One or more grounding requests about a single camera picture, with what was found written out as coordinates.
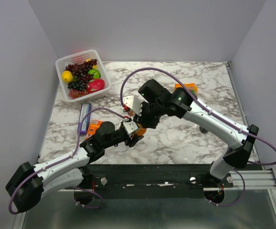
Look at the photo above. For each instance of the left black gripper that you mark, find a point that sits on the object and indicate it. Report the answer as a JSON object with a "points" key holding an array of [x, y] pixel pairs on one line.
{"points": [[130, 142]]}

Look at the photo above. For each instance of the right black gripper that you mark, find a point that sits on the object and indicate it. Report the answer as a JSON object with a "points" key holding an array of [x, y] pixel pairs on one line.
{"points": [[143, 120]]}

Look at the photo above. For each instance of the orange juice bottle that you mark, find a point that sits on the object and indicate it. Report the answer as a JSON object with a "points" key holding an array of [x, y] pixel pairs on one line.
{"points": [[141, 131]]}

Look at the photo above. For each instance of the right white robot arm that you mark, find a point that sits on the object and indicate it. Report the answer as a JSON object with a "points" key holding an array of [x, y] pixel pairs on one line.
{"points": [[184, 105]]}

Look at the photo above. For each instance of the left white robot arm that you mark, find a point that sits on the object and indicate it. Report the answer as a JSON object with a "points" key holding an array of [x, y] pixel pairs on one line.
{"points": [[27, 184]]}

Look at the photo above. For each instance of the orange snack box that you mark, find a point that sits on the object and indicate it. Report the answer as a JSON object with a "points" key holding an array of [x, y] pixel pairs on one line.
{"points": [[93, 126]]}

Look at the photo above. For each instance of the orange snack bag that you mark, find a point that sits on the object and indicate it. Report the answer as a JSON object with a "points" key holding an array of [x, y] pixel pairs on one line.
{"points": [[190, 86]]}

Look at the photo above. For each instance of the black drink can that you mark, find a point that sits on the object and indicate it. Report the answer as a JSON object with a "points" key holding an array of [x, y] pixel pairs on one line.
{"points": [[203, 130]]}

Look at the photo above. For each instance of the pink dragon fruit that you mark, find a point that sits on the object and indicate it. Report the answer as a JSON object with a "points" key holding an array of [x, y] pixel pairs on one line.
{"points": [[95, 85]]}

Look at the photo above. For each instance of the light red grape bunch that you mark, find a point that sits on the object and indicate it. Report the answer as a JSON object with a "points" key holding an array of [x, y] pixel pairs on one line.
{"points": [[73, 93]]}

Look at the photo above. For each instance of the dark blue grape bunch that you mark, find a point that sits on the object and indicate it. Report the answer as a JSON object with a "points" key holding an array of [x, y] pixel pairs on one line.
{"points": [[78, 85]]}

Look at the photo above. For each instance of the dark red grape bunch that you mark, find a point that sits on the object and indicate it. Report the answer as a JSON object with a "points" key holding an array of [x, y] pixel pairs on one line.
{"points": [[80, 70]]}

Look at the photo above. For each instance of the yellow lemon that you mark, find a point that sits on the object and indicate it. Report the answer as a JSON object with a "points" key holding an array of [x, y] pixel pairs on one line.
{"points": [[67, 76]]}

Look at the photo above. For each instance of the white plastic fruit basket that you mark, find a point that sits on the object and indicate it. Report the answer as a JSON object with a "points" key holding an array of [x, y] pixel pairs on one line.
{"points": [[80, 57]]}

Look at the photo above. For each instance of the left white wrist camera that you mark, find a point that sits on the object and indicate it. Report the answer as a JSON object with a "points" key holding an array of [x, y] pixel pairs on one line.
{"points": [[129, 127]]}

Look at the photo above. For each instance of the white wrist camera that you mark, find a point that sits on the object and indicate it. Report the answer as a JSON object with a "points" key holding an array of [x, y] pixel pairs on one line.
{"points": [[129, 127], [132, 105]]}

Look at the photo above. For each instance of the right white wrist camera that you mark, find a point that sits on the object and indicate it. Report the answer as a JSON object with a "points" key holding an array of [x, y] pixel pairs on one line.
{"points": [[132, 105]]}

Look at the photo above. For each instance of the black mounting rail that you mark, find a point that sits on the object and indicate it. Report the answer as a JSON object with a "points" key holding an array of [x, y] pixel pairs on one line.
{"points": [[153, 181]]}

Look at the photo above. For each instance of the aluminium extrusion rail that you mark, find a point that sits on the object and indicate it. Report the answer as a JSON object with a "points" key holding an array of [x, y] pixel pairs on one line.
{"points": [[254, 180]]}

